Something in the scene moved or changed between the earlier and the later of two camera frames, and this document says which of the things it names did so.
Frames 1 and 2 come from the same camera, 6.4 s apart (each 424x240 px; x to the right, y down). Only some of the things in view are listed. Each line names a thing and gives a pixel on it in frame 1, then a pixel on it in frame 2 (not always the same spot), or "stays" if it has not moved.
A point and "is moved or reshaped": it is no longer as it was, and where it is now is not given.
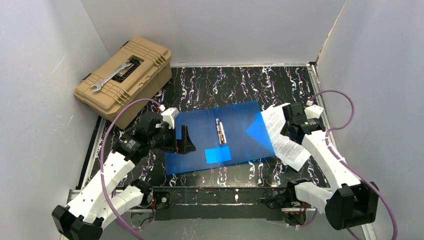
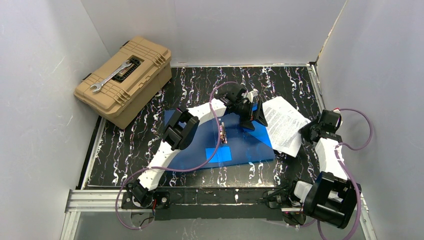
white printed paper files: x=292 y=153 is moved or reshaped
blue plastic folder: x=221 y=135 stays
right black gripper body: x=289 y=122 -> x=309 y=133
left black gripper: x=177 y=139 -> x=253 y=117
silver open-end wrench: x=99 y=85 stays
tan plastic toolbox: x=139 y=70 stays
